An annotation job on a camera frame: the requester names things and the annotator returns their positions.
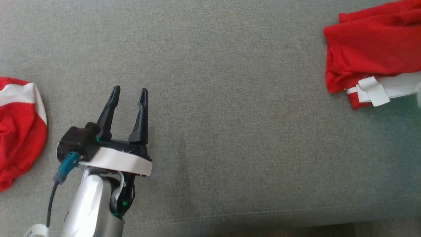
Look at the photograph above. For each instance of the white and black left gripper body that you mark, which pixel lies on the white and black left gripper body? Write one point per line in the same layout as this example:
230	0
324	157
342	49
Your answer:
121	159

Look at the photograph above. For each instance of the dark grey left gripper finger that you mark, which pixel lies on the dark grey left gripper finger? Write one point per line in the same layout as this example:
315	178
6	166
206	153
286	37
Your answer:
140	118
107	115

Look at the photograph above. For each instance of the red shorts with white stripe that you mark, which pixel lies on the red shorts with white stripe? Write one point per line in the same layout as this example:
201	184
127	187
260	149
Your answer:
19	131

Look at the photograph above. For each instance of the red and white jersey shirt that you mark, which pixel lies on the red and white jersey shirt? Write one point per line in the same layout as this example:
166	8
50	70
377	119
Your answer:
371	49

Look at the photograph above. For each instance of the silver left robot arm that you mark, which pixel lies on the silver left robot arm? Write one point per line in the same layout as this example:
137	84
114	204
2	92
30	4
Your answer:
92	204

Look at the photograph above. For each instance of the grey fabric sofa ottoman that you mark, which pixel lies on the grey fabric sofa ottoman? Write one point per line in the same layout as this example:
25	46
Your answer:
230	115

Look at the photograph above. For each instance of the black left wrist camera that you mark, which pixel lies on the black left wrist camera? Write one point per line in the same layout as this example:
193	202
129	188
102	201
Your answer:
77	141

